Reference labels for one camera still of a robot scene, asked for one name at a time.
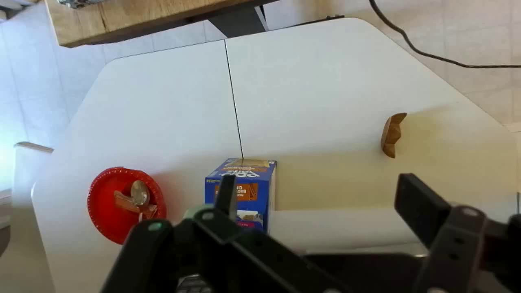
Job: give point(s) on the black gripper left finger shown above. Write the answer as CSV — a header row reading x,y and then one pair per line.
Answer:
x,y
226,196

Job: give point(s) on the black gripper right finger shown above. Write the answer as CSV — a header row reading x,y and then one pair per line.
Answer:
x,y
421,209

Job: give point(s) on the red plastic bowl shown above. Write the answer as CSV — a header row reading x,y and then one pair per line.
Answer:
x,y
103,206

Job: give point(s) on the metal spoon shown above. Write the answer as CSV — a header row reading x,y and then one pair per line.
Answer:
x,y
141,193

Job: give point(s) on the dark table leg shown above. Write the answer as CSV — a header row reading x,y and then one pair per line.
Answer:
x,y
239,24

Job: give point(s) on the wooden board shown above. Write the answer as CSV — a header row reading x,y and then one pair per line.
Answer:
x,y
125,19

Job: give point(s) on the blue cardboard food box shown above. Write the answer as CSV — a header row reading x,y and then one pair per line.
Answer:
x,y
255,188

